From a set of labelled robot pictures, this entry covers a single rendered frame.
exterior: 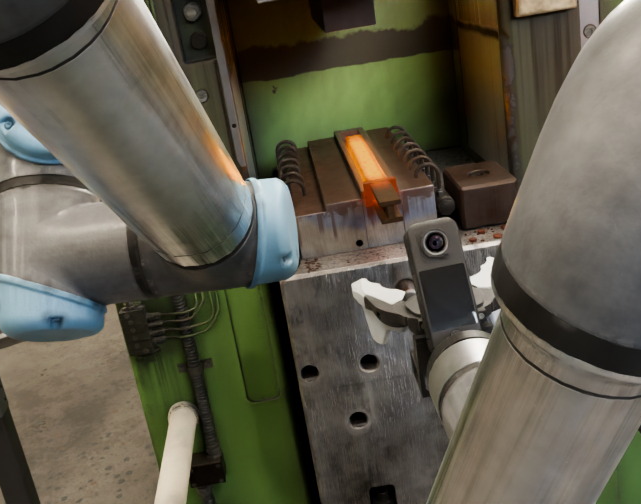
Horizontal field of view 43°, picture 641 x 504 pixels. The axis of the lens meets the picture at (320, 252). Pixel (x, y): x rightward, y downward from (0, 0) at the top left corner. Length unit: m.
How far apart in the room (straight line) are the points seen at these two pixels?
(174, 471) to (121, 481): 1.22
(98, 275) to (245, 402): 0.87
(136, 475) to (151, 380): 1.09
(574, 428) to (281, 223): 0.26
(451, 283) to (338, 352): 0.48
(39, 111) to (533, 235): 0.20
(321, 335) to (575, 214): 0.86
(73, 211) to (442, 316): 0.31
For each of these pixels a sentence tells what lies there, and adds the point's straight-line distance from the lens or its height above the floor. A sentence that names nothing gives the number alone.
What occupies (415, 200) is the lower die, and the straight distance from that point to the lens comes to 1.16.
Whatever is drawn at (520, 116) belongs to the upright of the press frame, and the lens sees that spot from 1.32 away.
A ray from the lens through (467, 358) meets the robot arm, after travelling 0.64.
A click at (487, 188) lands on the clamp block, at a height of 0.97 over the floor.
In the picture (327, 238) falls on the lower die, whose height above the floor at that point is 0.94.
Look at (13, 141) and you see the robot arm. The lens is 0.61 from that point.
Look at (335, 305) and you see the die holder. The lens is 1.13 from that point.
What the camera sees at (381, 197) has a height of 1.01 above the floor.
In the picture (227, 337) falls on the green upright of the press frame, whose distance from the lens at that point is 1.37.
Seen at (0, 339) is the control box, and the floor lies 0.96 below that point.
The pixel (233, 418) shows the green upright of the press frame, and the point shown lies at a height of 0.60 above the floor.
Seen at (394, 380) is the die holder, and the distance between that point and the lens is 1.20.
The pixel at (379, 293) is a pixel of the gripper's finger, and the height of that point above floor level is 1.00.
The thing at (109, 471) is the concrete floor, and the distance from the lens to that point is 2.55.
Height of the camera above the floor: 1.33
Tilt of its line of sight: 20 degrees down
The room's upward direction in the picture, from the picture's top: 9 degrees counter-clockwise
